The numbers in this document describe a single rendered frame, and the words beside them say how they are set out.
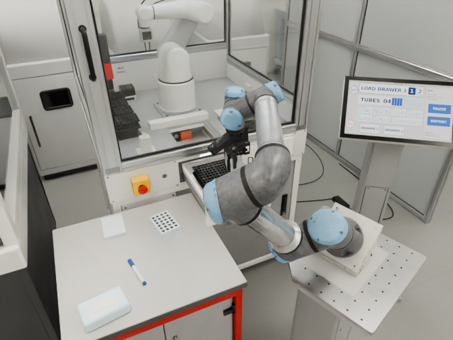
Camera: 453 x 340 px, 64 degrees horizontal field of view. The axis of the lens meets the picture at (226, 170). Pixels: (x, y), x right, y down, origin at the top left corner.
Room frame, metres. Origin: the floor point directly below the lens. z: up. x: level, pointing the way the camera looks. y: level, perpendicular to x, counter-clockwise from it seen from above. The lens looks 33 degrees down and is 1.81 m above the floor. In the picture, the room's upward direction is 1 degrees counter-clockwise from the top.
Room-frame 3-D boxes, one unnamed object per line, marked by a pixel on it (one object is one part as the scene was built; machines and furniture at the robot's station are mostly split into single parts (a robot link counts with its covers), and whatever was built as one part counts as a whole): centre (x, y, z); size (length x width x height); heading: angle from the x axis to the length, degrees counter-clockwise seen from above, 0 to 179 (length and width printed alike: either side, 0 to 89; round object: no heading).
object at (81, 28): (1.26, 0.47, 1.45); 0.05 x 0.03 x 0.19; 24
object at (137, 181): (1.30, 0.37, 0.88); 0.07 x 0.05 x 0.07; 114
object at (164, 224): (1.14, 0.26, 0.78); 0.12 x 0.08 x 0.04; 34
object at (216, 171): (1.34, 0.03, 0.87); 0.22 x 0.18 x 0.06; 24
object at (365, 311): (0.98, -0.44, 0.70); 0.45 x 0.44 x 0.12; 45
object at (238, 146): (1.26, -0.04, 1.11); 0.09 x 0.08 x 0.12; 114
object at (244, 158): (1.58, -0.21, 0.87); 0.29 x 0.02 x 0.11; 114
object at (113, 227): (1.15, 0.48, 0.77); 0.13 x 0.09 x 0.02; 22
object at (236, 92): (1.25, -0.03, 1.27); 0.09 x 0.08 x 0.11; 174
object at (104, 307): (0.75, 0.40, 0.78); 0.15 x 0.10 x 0.04; 123
